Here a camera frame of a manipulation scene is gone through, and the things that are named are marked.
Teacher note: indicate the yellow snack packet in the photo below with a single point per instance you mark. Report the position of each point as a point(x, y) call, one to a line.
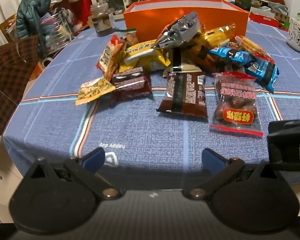
point(145, 52)

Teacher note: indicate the orange striped snack packet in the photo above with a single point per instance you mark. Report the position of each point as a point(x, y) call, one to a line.
point(252, 47)

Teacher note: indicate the dark brown wafer packet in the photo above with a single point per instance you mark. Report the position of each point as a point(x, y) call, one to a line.
point(182, 95)

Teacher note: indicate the wooden chair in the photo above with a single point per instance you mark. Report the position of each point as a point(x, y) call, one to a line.
point(7, 27)

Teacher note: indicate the green-edged biscuit packet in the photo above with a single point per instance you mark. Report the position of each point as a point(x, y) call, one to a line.
point(131, 38)

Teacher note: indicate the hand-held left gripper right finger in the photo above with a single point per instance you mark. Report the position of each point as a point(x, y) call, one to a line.
point(212, 158)

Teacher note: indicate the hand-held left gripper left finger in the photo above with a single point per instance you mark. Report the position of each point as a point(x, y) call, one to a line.
point(93, 158)

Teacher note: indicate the glass jar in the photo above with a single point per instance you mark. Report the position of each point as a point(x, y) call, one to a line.
point(102, 22)

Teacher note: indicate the maroon snack packet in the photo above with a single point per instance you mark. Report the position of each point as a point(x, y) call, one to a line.
point(131, 83)

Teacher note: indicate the orange squirrel print packet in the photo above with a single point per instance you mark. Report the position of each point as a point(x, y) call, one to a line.
point(108, 57)

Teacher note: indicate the dark green puffer jacket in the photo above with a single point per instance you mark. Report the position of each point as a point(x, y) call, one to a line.
point(31, 15)

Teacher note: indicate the yellow green peanut packet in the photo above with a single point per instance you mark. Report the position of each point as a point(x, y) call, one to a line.
point(95, 92)

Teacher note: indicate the blue snack packet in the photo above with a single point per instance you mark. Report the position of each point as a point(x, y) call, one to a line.
point(265, 73)
point(230, 55)

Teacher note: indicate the red white carton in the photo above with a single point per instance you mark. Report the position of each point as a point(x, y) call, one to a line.
point(262, 15)

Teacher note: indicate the brown plaid cloth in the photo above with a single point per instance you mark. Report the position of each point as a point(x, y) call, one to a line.
point(7, 80)

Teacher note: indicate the orange cardboard box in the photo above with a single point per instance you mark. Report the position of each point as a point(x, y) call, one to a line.
point(150, 17)

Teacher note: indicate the white printed mug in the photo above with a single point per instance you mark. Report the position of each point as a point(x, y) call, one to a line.
point(298, 36)

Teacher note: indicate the gold wrapper snack packet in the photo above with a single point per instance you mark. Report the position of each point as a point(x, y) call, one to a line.
point(215, 36)

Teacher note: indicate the beige black-striped snack packet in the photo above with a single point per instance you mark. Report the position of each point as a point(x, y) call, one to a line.
point(181, 65)

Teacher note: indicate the clear red-edged snack packet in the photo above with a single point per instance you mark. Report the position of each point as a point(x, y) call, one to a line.
point(236, 100)

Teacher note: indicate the silver grey snack packet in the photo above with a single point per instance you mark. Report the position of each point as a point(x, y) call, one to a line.
point(182, 32)

